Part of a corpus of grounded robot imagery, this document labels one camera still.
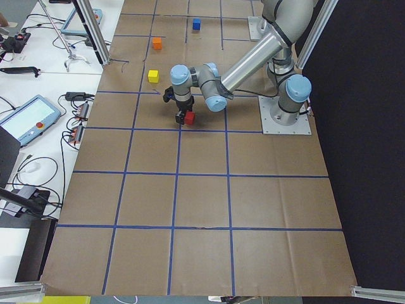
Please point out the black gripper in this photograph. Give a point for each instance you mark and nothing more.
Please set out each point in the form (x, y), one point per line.
(185, 104)

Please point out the red wooden block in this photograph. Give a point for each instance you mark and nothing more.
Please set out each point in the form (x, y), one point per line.
(189, 118)

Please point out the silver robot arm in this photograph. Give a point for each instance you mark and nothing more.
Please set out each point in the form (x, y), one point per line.
(283, 22)

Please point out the yellow wooden block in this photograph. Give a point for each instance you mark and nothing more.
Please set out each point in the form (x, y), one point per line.
(153, 76)

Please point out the orange wooden block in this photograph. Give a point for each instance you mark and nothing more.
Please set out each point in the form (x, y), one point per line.
(157, 43)

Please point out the blue wooden block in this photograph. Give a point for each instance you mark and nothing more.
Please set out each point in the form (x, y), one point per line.
(196, 24)

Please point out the brown paper table cover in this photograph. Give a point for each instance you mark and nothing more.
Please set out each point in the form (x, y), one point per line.
(216, 208)

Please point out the black power adapter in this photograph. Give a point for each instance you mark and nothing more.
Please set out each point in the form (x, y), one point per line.
(75, 96)

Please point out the black curtain panel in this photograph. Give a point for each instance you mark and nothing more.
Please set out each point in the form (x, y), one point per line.
(357, 73)

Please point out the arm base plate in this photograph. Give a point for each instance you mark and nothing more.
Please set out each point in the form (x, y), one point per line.
(257, 28)
(275, 121)

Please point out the aluminium frame post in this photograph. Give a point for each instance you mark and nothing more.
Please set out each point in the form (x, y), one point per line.
(87, 17)

